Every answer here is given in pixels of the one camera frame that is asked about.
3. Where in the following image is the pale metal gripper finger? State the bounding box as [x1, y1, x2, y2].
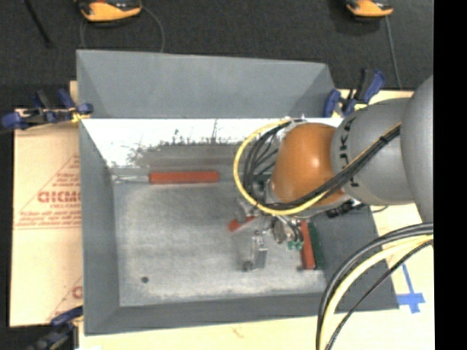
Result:
[242, 236, 258, 272]
[255, 237, 270, 270]

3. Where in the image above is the red-brown flat block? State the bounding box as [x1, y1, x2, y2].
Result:
[298, 219, 316, 271]
[148, 171, 221, 186]
[227, 214, 257, 234]

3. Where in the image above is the dark green flat block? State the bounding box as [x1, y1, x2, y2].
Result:
[307, 221, 325, 270]

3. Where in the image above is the grey metal bin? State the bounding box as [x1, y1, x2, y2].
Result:
[75, 49, 399, 335]

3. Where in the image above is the brown cardboard board red print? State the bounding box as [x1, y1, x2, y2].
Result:
[8, 80, 85, 328]

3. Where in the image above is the black cylinder on white bracket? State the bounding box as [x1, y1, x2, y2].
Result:
[325, 200, 366, 219]

